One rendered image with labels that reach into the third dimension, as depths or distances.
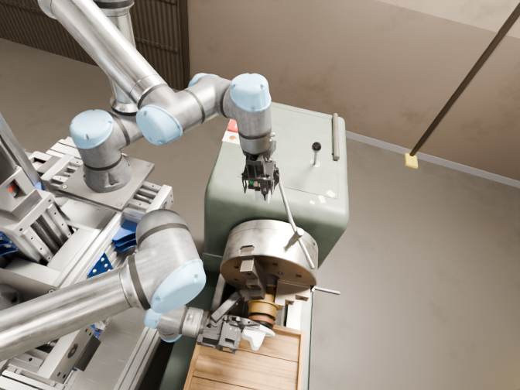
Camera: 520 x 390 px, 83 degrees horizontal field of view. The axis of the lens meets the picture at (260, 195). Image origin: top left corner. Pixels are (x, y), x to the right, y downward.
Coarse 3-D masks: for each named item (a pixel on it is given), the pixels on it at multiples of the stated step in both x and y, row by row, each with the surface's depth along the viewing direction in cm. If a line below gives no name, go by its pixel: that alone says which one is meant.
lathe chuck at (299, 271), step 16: (240, 240) 90; (256, 240) 87; (272, 240) 86; (288, 240) 87; (224, 256) 92; (240, 256) 86; (256, 256) 84; (272, 256) 83; (288, 256) 84; (304, 256) 87; (224, 272) 96; (240, 272) 94; (272, 272) 90; (288, 272) 89; (304, 272) 87; (240, 288) 103; (272, 288) 99
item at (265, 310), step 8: (272, 296) 89; (248, 304) 90; (256, 304) 86; (264, 304) 85; (272, 304) 86; (248, 312) 87; (256, 312) 84; (264, 312) 84; (272, 312) 85; (256, 320) 83; (264, 320) 83; (272, 320) 85; (272, 328) 85
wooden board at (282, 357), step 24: (288, 336) 103; (192, 360) 93; (216, 360) 95; (240, 360) 96; (264, 360) 97; (288, 360) 99; (192, 384) 90; (216, 384) 91; (240, 384) 92; (264, 384) 93; (288, 384) 94
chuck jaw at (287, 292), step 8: (280, 280) 93; (280, 288) 91; (288, 288) 91; (296, 288) 92; (304, 288) 92; (312, 288) 95; (280, 296) 90; (288, 296) 90; (296, 296) 91; (304, 296) 90; (280, 304) 88; (288, 304) 92
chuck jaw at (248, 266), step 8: (248, 248) 87; (248, 256) 86; (248, 264) 85; (256, 264) 86; (248, 272) 84; (256, 272) 85; (264, 272) 90; (248, 280) 86; (256, 280) 85; (264, 280) 89; (256, 288) 86; (264, 288) 88; (256, 296) 86; (264, 296) 87
